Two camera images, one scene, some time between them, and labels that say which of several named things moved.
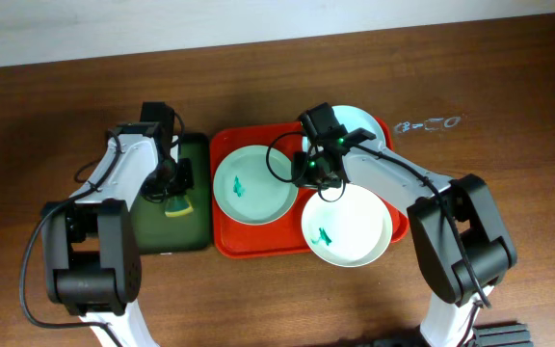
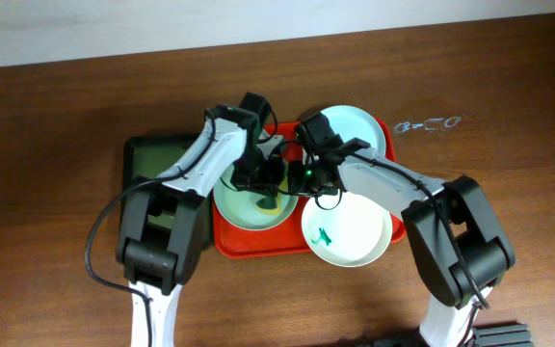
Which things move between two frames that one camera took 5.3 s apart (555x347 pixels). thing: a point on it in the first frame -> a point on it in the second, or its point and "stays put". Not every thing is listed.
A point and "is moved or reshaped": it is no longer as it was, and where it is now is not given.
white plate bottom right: (350, 231) stays put
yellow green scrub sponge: (177, 205) is moved or reshaped
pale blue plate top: (355, 119) stays put
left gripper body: (176, 179) -> (258, 178)
